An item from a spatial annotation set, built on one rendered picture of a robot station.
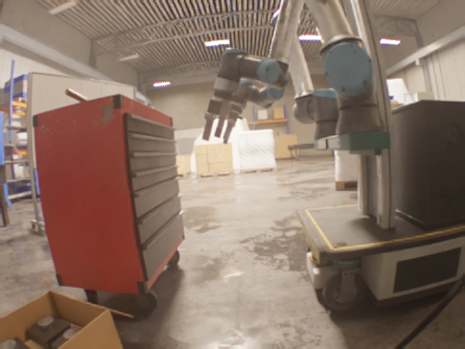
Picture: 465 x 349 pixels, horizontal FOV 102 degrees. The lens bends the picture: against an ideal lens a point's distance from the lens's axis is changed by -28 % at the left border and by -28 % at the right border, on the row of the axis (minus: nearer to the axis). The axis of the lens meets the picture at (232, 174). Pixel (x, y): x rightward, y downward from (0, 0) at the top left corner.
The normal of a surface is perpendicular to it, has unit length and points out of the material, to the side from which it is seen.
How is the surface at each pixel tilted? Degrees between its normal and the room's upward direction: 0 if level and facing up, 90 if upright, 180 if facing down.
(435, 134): 90
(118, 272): 90
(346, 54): 95
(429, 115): 90
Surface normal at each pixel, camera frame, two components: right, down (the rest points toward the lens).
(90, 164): -0.05, 0.08
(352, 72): -0.49, 0.20
